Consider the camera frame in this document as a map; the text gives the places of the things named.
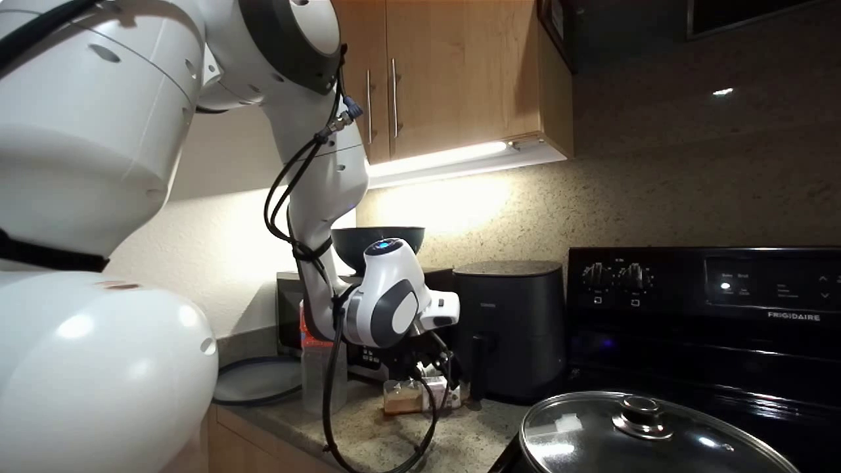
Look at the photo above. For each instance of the black electric stove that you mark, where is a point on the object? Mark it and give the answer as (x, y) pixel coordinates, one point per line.
(699, 331)

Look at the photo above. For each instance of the small brown sauce bottle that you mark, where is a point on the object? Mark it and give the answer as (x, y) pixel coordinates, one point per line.
(402, 397)

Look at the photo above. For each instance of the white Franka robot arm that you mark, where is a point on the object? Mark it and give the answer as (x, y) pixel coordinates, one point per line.
(88, 264)

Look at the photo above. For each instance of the glass pan lid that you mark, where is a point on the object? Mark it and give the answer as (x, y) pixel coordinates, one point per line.
(614, 442)

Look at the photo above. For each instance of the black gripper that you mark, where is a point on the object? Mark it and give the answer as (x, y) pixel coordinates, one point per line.
(422, 351)

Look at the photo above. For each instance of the black air fryer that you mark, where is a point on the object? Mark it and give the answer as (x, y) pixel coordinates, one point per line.
(517, 331)

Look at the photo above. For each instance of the wooden wall cabinet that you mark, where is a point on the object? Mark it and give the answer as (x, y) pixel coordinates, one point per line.
(473, 69)

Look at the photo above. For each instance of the grey round plate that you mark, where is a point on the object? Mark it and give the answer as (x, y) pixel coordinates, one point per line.
(259, 383)

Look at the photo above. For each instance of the black over range hood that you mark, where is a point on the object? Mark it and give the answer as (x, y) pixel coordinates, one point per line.
(614, 26)

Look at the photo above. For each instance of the under cabinet light strip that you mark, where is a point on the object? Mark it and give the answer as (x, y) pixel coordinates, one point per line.
(438, 161)

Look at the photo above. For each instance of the silver black microwave oven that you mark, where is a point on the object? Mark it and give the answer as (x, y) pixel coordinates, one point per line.
(289, 305)

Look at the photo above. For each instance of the wooden base cabinet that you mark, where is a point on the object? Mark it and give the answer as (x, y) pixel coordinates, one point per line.
(237, 448)

